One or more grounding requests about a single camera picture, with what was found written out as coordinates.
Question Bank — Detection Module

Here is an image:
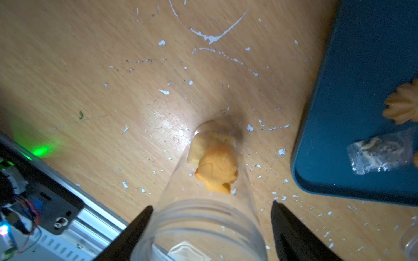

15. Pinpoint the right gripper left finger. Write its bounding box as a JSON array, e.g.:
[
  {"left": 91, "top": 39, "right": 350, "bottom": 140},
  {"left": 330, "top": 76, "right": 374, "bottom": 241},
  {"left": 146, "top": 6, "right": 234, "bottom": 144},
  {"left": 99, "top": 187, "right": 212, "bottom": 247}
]
[{"left": 94, "top": 206, "right": 153, "bottom": 261}]

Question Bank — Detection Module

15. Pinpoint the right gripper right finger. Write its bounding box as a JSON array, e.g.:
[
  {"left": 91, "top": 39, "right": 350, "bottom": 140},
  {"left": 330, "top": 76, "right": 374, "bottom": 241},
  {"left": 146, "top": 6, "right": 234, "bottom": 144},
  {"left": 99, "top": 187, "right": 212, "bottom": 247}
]
[{"left": 271, "top": 201, "right": 341, "bottom": 261}]

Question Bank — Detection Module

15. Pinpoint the clear jar with yellow cookies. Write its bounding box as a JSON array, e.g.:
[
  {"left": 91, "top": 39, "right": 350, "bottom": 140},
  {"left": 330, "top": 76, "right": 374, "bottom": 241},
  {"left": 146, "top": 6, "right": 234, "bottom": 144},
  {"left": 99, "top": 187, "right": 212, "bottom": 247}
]
[{"left": 146, "top": 117, "right": 267, "bottom": 261}]

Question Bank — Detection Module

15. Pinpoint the orange fish cookie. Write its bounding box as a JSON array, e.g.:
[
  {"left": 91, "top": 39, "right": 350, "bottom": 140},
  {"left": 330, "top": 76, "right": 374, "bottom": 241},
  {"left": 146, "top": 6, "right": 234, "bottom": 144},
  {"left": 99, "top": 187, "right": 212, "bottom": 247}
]
[{"left": 195, "top": 143, "right": 238, "bottom": 194}]

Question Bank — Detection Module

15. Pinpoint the clear jar lid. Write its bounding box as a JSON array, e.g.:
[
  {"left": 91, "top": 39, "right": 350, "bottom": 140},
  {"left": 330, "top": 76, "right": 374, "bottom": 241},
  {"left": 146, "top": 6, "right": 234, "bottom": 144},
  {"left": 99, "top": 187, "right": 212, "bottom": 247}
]
[{"left": 399, "top": 224, "right": 418, "bottom": 261}]

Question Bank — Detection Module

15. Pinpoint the yellow swirl cookie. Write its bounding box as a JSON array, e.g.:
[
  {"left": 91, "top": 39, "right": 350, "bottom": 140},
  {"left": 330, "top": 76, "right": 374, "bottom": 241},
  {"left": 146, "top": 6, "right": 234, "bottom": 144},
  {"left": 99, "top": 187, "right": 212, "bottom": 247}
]
[{"left": 382, "top": 79, "right": 418, "bottom": 125}]

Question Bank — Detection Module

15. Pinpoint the teal plastic tray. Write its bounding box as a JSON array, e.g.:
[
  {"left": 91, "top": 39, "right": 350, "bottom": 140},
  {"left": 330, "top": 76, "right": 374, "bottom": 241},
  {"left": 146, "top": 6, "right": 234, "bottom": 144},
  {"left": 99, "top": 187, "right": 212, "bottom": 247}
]
[{"left": 291, "top": 1, "right": 418, "bottom": 206}]

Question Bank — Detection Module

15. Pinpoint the aluminium front rail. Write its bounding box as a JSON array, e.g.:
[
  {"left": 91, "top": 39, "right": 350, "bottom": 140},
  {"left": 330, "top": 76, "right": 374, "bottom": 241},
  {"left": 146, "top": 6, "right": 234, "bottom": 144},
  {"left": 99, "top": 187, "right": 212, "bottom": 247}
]
[{"left": 1, "top": 134, "right": 176, "bottom": 261}]

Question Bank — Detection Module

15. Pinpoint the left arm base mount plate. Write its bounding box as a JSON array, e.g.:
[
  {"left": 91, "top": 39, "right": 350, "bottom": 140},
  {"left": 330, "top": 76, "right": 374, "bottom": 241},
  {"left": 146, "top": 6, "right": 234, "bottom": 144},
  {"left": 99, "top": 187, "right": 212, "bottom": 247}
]
[{"left": 0, "top": 143, "right": 86, "bottom": 261}]

